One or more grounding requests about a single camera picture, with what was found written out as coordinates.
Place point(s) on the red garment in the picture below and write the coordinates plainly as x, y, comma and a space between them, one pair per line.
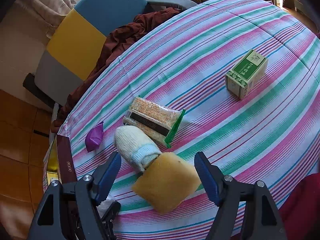
300, 212

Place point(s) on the pink curtain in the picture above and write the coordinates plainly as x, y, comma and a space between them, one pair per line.
49, 12

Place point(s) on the white sock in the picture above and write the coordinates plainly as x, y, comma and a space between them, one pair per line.
135, 147

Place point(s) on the cracker packet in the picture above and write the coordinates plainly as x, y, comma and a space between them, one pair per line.
160, 123

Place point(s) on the maroon blanket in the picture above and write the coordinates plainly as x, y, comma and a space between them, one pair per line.
117, 42

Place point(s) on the yellow sponge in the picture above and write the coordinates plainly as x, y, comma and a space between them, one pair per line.
167, 182

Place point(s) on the wooden wardrobe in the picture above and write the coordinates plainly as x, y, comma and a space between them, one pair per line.
24, 142

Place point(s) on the gold tin box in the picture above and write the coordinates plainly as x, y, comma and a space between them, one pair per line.
60, 163

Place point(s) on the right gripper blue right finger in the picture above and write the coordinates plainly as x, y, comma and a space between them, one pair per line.
210, 176

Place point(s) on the striped bed sheet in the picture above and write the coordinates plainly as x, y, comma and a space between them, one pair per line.
272, 134

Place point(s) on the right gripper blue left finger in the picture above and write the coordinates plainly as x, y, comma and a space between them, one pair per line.
104, 176

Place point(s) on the green tea box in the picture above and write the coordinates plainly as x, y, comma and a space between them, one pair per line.
243, 76

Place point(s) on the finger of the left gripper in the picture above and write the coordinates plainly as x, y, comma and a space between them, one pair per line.
110, 214

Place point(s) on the grey yellow blue headboard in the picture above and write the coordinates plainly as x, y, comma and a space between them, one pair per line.
74, 48

